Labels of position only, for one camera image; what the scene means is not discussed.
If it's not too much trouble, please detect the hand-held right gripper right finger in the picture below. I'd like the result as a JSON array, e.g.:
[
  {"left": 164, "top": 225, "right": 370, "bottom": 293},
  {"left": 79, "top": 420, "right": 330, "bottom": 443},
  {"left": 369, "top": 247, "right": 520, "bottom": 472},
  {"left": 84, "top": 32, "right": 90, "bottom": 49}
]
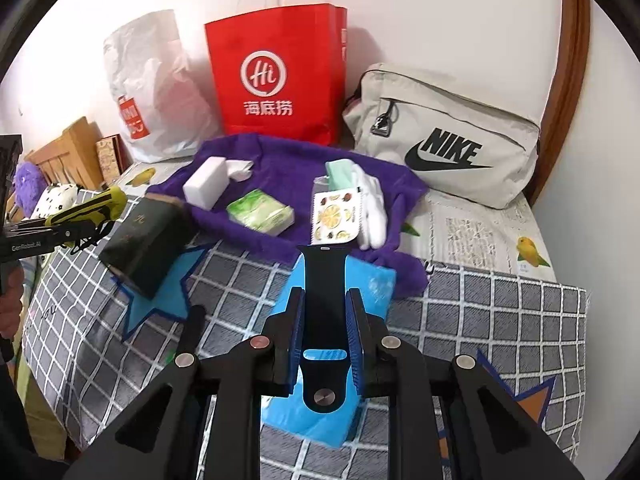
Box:
[{"left": 345, "top": 287, "right": 586, "bottom": 480}]

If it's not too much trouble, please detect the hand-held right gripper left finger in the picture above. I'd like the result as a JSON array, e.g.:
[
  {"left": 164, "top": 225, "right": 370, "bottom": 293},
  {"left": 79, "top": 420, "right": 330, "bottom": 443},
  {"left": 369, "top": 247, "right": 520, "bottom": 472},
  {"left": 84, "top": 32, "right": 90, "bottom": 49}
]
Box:
[{"left": 62, "top": 286, "right": 307, "bottom": 480}]

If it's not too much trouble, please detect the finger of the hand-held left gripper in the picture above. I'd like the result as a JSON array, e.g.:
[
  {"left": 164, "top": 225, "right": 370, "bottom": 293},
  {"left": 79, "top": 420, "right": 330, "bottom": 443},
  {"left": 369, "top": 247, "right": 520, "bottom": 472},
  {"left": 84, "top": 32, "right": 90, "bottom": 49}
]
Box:
[
  {"left": 5, "top": 220, "right": 66, "bottom": 238},
  {"left": 47, "top": 220, "right": 116, "bottom": 257}
]

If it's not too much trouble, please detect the yellow utility knife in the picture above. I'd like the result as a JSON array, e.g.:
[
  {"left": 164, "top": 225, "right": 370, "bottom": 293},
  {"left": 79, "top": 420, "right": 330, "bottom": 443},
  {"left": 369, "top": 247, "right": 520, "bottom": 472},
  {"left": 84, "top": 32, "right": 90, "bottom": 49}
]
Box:
[{"left": 44, "top": 186, "right": 128, "bottom": 228}]

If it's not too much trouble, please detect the black watch strap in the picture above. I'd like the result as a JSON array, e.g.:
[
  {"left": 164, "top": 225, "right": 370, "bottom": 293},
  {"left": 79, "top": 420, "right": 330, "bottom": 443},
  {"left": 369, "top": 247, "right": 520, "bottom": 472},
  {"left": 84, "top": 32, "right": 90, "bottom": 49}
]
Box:
[{"left": 296, "top": 244, "right": 357, "bottom": 413}]

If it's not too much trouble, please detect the white sheer sock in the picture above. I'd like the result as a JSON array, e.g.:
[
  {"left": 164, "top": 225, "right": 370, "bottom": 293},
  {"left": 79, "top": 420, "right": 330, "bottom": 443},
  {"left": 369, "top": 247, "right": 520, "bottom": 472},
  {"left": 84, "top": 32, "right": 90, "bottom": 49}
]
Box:
[{"left": 350, "top": 162, "right": 388, "bottom": 250}]

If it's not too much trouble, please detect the person's left hand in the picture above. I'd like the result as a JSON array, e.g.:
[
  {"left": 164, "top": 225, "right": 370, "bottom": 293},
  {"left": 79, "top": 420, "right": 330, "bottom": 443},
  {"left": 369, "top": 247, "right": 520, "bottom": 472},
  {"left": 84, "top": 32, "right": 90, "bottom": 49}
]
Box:
[{"left": 0, "top": 265, "right": 23, "bottom": 342}]

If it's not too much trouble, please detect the white spotted pillow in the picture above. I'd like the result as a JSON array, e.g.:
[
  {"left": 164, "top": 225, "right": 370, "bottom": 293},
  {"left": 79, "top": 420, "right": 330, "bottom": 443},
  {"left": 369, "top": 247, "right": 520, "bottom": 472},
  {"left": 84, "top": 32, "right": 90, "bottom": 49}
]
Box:
[{"left": 30, "top": 183, "right": 83, "bottom": 221}]

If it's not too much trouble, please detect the purple plush toy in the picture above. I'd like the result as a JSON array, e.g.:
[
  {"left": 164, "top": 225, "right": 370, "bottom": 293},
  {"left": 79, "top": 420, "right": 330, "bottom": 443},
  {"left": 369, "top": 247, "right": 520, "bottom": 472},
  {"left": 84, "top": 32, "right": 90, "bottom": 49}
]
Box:
[{"left": 12, "top": 162, "right": 43, "bottom": 216}]

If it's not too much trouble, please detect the blue packet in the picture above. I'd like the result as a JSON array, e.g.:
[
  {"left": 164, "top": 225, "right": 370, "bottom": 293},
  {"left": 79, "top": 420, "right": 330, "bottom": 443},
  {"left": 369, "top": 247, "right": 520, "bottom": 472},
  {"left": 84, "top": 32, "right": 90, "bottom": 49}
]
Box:
[{"left": 260, "top": 252, "right": 398, "bottom": 448}]

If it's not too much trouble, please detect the dark green box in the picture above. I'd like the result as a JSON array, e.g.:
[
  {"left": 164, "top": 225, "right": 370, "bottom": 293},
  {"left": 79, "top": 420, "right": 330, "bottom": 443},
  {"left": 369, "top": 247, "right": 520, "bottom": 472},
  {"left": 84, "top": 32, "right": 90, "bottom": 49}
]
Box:
[{"left": 98, "top": 196, "right": 193, "bottom": 301}]

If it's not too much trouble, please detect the brown patterned box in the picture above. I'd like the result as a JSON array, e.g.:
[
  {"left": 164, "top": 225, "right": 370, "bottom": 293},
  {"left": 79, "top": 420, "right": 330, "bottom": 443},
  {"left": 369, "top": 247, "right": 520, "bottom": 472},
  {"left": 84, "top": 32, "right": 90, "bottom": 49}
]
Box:
[{"left": 95, "top": 134, "right": 126, "bottom": 184}]

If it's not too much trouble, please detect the wooden headboard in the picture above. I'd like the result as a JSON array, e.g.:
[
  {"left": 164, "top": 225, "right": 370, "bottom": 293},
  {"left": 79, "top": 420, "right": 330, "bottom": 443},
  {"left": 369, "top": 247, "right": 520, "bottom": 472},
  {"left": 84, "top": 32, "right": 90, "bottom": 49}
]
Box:
[{"left": 25, "top": 116, "right": 106, "bottom": 191}]

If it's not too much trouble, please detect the grey checked blanket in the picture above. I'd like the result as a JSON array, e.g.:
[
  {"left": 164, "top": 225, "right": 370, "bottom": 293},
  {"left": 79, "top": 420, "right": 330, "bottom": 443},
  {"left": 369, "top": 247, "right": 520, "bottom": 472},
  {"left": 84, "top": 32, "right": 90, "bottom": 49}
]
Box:
[{"left": 20, "top": 195, "right": 588, "bottom": 480}]

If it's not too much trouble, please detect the fruit print packet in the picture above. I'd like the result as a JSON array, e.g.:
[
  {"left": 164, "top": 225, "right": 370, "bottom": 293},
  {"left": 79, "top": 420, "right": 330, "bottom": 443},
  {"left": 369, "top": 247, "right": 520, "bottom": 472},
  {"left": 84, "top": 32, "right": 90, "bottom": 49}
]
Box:
[{"left": 310, "top": 187, "right": 362, "bottom": 247}]

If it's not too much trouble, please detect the green tissue packet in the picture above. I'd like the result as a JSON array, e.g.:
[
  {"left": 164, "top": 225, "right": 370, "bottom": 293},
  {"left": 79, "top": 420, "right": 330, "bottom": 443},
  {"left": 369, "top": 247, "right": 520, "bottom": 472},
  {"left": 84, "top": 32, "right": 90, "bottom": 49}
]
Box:
[{"left": 226, "top": 189, "right": 296, "bottom": 235}]

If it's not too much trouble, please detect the white sponge block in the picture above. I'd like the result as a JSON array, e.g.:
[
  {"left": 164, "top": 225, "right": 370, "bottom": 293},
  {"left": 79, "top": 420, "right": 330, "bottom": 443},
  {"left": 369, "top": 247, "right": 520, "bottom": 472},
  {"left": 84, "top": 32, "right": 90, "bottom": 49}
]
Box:
[{"left": 182, "top": 156, "right": 228, "bottom": 209}]

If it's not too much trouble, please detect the mint green soap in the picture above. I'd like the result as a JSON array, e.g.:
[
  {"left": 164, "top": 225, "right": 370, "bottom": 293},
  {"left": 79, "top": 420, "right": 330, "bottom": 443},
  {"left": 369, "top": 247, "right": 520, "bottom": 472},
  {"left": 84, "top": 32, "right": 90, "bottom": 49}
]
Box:
[{"left": 325, "top": 159, "right": 357, "bottom": 192}]

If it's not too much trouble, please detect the white plastic bag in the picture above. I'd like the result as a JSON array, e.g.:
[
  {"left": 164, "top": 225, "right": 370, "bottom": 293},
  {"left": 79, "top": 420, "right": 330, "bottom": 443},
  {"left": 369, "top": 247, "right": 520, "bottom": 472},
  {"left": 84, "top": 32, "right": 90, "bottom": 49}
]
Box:
[{"left": 102, "top": 8, "right": 223, "bottom": 163}]

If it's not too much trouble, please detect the purple towel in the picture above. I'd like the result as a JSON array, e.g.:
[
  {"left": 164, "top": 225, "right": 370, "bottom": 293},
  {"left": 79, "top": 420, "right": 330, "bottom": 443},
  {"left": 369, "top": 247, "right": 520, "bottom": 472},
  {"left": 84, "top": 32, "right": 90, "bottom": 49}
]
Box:
[{"left": 145, "top": 134, "right": 431, "bottom": 297}]

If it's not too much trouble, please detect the beige sling bag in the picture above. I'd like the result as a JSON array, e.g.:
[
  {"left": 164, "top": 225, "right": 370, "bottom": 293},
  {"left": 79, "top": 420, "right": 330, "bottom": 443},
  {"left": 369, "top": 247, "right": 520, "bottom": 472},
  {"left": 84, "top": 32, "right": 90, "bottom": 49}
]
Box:
[{"left": 342, "top": 63, "right": 543, "bottom": 210}]

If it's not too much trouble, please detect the red paper bag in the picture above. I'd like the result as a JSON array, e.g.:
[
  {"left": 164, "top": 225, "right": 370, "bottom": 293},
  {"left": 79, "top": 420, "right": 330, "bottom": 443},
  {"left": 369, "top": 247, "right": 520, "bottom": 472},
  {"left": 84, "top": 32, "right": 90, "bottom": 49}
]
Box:
[{"left": 204, "top": 0, "right": 348, "bottom": 147}]

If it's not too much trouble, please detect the brown wooden bed frame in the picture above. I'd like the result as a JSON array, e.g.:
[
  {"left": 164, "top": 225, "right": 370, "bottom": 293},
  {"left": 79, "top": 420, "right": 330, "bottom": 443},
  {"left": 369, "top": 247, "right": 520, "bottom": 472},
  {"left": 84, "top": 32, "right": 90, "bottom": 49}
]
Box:
[{"left": 525, "top": 0, "right": 593, "bottom": 206}]

